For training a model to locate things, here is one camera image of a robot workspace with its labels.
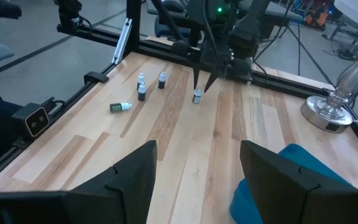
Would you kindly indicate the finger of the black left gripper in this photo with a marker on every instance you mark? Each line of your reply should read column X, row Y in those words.
column 212, row 80
column 196, row 76

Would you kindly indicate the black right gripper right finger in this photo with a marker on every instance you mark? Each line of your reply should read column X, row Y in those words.
column 275, row 186

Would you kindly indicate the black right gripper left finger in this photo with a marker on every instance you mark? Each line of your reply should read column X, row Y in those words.
column 129, row 186

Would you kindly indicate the small brown-label dropper bottle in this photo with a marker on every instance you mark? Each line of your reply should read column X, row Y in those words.
column 197, row 99

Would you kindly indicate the small dark dropper bottle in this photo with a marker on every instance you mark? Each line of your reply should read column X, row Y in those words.
column 142, row 93
column 162, row 83

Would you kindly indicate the small red-label dropper bottle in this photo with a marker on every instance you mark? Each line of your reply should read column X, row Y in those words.
column 140, row 77

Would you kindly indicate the small green-label dropper bottle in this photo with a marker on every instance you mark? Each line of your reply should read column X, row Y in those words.
column 117, row 108

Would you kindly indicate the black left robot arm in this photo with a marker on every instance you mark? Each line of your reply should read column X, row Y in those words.
column 250, row 25

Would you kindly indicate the blue plastic tray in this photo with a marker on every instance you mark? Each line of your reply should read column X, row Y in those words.
column 294, row 154

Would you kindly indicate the blue office chair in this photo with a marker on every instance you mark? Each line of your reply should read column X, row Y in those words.
column 166, row 30

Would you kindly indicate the silver aluminium bar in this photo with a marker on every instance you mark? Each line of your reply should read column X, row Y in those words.
column 122, row 40

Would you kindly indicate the black tripod stand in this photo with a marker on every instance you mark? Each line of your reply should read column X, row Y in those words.
column 298, row 49

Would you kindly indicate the white shade silver table lamp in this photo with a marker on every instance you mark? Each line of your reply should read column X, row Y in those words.
column 325, row 116

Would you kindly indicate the orange black equipment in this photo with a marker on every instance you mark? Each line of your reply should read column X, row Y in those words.
column 317, row 14

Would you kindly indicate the black rail bracket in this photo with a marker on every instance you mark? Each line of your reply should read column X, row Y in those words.
column 95, row 77

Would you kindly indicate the black table-level camera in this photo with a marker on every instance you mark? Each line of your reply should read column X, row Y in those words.
column 31, row 119

